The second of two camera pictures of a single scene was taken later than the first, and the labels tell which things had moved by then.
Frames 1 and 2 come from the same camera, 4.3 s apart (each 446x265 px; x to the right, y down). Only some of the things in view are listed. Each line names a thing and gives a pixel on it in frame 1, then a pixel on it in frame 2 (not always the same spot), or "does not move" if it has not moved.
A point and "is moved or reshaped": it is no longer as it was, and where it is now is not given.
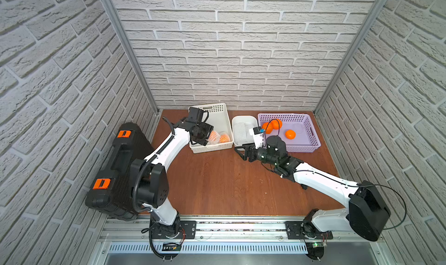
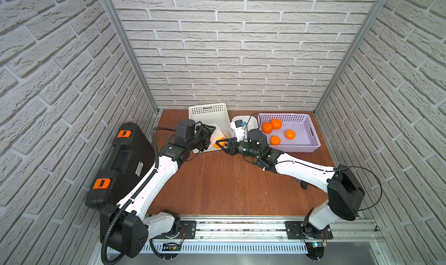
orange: [214, 138] is moved or reshaped
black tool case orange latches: [112, 191] does not move
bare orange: [268, 126] does not move
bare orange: [275, 124] does not move
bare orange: [290, 134] does not move
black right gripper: [248, 149] -> [232, 146]
